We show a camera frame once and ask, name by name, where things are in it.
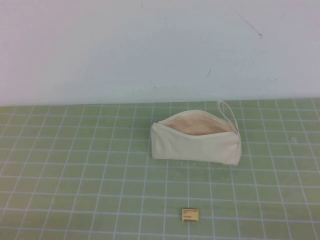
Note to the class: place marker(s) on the small beige eraser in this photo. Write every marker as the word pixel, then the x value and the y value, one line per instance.
pixel 190 215

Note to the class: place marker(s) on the cream fabric pencil case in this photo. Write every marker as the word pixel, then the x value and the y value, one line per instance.
pixel 190 147

